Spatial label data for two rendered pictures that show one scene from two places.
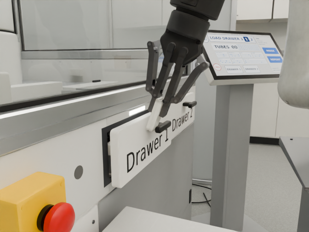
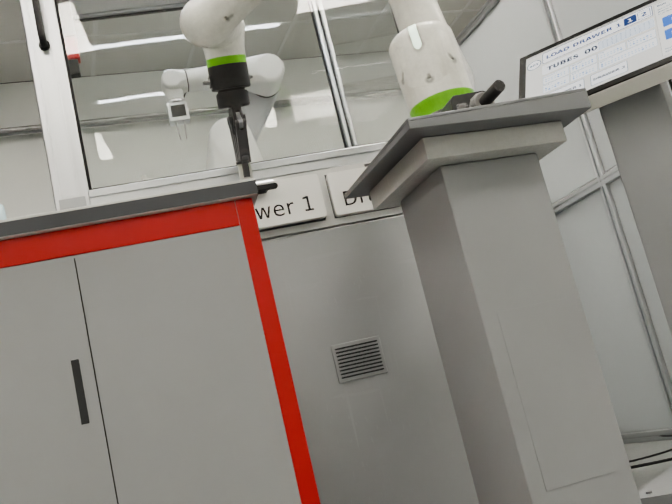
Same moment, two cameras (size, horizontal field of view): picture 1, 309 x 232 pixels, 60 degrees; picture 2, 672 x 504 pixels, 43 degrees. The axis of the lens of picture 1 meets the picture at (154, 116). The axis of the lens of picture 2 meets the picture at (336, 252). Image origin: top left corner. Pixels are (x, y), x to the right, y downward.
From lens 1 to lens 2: 1.86 m
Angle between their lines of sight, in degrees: 59
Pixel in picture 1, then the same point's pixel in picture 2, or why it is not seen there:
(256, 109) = not seen: outside the picture
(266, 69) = (646, 58)
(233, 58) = (577, 71)
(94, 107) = (188, 182)
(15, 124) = (119, 189)
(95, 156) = not seen: hidden behind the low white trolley
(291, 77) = not seen: hidden behind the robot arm
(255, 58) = (630, 49)
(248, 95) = (659, 122)
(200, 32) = (226, 101)
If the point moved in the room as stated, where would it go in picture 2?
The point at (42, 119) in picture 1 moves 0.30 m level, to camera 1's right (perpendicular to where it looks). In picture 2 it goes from (137, 188) to (186, 137)
